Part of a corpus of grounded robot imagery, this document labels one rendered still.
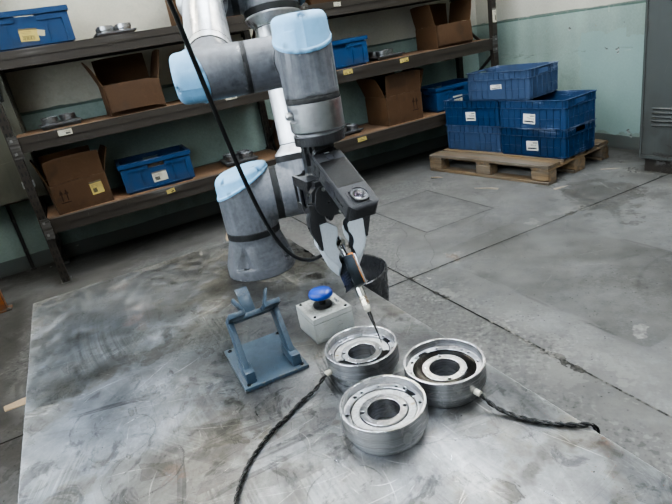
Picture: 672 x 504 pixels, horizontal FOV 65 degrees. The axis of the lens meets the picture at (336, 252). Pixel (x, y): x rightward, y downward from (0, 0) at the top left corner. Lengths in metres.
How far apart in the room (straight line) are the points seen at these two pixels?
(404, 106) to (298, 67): 4.17
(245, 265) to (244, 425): 0.49
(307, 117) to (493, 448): 0.46
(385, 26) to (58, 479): 4.97
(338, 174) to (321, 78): 0.12
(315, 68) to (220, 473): 0.51
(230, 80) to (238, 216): 0.38
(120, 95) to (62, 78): 0.64
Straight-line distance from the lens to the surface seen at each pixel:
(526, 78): 4.36
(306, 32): 0.71
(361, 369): 0.73
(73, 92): 4.54
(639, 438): 1.91
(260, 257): 1.13
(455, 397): 0.69
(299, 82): 0.71
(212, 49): 0.82
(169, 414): 0.82
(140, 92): 4.03
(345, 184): 0.70
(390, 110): 4.79
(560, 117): 4.22
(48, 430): 0.90
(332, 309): 0.86
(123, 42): 3.97
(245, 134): 4.77
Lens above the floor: 1.25
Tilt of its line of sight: 22 degrees down
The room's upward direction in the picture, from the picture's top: 10 degrees counter-clockwise
